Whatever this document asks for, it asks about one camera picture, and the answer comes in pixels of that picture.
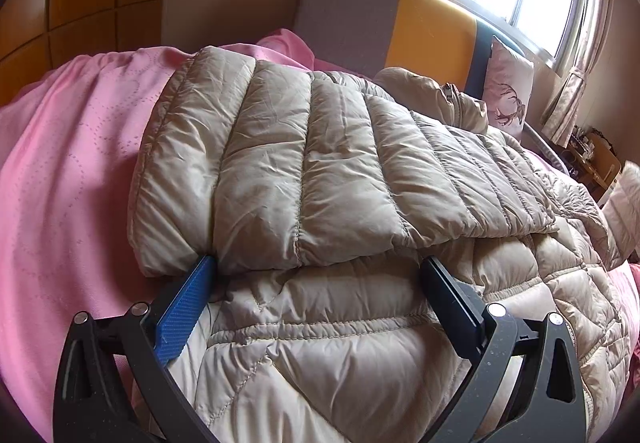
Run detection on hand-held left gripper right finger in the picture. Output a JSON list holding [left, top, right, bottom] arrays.
[[419, 257, 587, 443]]

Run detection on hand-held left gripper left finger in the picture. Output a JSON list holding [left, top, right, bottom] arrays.
[[52, 254, 221, 443]]

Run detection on beige quilted down jacket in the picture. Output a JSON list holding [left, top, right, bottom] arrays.
[[127, 43, 640, 443]]

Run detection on pink bed sheet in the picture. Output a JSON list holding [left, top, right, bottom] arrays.
[[0, 28, 640, 443]]

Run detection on white quilted cushion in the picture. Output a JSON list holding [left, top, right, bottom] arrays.
[[602, 160, 640, 265]]

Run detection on light wooden side table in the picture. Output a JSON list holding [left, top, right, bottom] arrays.
[[565, 126, 623, 204]]

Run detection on deer print pillow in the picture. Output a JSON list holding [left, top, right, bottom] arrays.
[[482, 36, 536, 142]]

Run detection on beige starfish print curtain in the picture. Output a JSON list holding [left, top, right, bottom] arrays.
[[542, 0, 615, 149]]

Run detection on grey yellow blue headboard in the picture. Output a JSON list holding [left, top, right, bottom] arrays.
[[291, 0, 523, 101]]

